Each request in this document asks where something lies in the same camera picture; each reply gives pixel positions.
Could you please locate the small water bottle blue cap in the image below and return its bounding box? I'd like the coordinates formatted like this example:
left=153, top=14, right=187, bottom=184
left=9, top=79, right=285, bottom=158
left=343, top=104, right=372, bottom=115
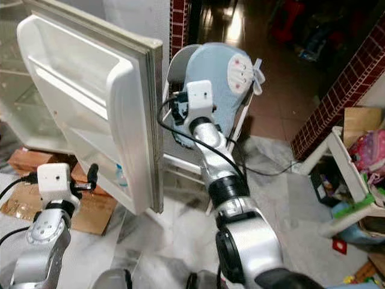
left=115, top=164, right=128, bottom=187

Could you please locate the white fridge door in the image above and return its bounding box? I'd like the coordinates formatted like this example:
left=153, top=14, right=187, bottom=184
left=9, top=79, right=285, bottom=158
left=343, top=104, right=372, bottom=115
left=17, top=0, right=165, bottom=216

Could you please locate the white fridge body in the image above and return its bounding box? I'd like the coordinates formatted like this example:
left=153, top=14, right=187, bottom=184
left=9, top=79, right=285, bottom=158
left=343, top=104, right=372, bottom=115
left=0, top=0, right=73, bottom=156

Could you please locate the flat brown cardboard sheet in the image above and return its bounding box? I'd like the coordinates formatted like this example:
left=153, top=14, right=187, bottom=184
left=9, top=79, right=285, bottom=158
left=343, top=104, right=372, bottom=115
left=1, top=179, right=119, bottom=237

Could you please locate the white plastic chair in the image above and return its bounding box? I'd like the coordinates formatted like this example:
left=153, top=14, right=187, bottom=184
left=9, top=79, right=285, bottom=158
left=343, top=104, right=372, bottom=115
left=159, top=45, right=256, bottom=216

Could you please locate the light blue round appliance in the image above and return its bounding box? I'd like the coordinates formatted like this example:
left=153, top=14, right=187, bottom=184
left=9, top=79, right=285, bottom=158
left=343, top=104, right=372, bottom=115
left=171, top=42, right=266, bottom=149

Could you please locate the red brick stack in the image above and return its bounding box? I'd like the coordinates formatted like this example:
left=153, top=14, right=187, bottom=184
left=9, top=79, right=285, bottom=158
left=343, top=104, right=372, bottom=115
left=6, top=149, right=61, bottom=175

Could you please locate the silver left robot leg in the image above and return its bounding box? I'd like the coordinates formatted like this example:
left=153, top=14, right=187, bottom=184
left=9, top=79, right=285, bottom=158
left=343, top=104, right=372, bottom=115
left=93, top=269, right=134, bottom=289

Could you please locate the black box device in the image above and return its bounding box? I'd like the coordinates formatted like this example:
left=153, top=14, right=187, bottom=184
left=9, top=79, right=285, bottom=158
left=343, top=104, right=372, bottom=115
left=310, top=172, right=339, bottom=207

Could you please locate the white shelf rack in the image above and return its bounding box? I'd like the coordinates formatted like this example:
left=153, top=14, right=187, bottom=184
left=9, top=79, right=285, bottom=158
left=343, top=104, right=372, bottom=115
left=298, top=126, right=385, bottom=240

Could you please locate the brown cardboard box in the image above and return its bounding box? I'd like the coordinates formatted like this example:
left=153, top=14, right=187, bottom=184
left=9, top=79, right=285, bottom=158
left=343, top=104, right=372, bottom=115
left=342, top=107, right=383, bottom=148

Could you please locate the pink patterned bag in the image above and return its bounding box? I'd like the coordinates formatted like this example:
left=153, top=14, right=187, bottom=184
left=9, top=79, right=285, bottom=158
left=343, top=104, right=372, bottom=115
left=346, top=129, right=385, bottom=188

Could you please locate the green plastic strip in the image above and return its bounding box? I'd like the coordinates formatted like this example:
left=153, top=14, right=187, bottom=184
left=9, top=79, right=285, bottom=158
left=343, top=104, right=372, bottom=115
left=330, top=191, right=385, bottom=222

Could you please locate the small red floor object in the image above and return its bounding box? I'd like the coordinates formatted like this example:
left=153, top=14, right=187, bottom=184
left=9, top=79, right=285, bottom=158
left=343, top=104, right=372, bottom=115
left=331, top=237, right=349, bottom=255

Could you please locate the blue plastic bin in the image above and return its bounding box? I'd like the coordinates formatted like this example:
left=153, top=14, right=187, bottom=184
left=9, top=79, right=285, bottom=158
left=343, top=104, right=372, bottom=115
left=334, top=205, right=385, bottom=244

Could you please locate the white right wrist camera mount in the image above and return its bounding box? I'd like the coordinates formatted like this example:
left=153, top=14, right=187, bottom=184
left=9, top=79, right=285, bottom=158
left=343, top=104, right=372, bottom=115
left=185, top=80, right=216, bottom=121

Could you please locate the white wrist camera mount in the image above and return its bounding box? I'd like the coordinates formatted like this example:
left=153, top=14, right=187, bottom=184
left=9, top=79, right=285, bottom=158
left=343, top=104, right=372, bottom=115
left=185, top=80, right=216, bottom=121
left=36, top=163, right=74, bottom=205

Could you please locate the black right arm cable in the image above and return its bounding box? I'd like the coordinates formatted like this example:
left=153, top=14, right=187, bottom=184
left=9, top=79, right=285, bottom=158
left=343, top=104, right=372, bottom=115
left=156, top=95, right=248, bottom=182

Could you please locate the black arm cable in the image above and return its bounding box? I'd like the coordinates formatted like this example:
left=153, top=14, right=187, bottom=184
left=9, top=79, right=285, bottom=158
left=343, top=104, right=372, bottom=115
left=0, top=173, right=39, bottom=249
left=156, top=95, right=248, bottom=182

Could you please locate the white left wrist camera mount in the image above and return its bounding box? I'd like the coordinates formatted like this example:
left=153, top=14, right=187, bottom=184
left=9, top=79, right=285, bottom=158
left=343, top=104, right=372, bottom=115
left=36, top=163, right=74, bottom=205

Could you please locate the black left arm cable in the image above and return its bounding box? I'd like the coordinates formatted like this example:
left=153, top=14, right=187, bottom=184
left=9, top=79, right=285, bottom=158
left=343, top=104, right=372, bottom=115
left=0, top=173, right=39, bottom=249

